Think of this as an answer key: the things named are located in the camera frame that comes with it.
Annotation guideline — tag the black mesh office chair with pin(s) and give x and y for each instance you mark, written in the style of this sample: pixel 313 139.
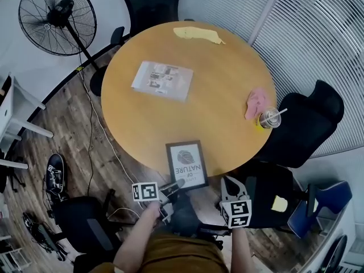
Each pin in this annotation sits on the black mesh office chair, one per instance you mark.
pixel 153 4

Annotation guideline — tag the white appliance with round door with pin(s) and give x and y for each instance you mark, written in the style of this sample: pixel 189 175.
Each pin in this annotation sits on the white appliance with round door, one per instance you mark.
pixel 338 252

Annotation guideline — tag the black patterned shoe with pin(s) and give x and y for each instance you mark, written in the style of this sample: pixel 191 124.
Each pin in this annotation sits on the black patterned shoe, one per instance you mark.
pixel 55 172

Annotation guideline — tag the white window blinds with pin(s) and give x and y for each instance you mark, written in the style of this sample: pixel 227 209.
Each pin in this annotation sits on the white window blinds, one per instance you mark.
pixel 312 53

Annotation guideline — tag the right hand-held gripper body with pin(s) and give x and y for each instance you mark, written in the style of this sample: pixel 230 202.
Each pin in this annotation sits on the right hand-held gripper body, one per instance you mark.
pixel 236 213

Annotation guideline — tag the blue chair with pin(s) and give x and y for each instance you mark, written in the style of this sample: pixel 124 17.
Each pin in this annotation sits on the blue chair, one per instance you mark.
pixel 332 198

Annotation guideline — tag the person's right forearm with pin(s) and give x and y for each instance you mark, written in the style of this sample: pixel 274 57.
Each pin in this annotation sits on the person's right forearm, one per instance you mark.
pixel 244 252

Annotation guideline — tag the white drinking straw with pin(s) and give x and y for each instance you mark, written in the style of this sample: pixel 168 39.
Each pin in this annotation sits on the white drinking straw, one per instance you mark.
pixel 280 113

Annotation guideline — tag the yellow sticky note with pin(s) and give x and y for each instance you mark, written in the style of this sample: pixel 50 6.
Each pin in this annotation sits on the yellow sticky note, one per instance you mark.
pixel 279 203

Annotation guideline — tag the pink cloth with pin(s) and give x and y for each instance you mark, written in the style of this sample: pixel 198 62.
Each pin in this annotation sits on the pink cloth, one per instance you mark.
pixel 257 101

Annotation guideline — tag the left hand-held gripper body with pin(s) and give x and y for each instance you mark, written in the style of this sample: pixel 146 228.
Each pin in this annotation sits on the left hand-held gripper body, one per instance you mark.
pixel 145 192

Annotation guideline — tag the clear plastic lidded cup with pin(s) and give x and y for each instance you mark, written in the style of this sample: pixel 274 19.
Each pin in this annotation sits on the clear plastic lidded cup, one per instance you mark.
pixel 269 119

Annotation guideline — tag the person's left forearm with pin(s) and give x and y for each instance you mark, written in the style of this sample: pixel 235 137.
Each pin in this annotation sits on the person's left forearm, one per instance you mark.
pixel 136 237

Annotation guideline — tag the black standing fan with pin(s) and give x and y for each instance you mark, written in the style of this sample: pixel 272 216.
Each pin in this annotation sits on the black standing fan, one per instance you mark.
pixel 57 18

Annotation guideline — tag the black picture frame leaf print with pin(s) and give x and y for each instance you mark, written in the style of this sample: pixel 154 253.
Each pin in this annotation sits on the black picture frame leaf print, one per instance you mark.
pixel 186 152

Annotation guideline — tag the yellow cloth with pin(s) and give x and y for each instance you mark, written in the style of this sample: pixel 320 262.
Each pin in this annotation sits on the yellow cloth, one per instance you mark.
pixel 199 34

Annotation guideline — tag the person's brown clothing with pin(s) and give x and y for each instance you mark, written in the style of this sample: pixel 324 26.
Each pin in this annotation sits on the person's brown clothing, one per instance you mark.
pixel 182 254

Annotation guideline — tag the white shelf unit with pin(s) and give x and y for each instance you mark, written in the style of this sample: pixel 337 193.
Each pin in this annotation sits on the white shelf unit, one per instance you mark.
pixel 14 115

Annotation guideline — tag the grey printed magazine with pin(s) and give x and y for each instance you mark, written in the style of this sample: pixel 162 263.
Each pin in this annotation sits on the grey printed magazine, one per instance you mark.
pixel 162 80

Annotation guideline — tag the black chair with flat seat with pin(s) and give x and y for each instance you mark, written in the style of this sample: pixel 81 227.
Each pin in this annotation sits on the black chair with flat seat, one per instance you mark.
pixel 267 192

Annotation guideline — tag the black office chair grey armrest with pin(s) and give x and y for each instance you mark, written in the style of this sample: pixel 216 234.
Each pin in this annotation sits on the black office chair grey armrest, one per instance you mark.
pixel 82 226

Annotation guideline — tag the black padded office chair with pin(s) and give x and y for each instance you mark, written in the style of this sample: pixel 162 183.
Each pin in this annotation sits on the black padded office chair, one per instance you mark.
pixel 304 124

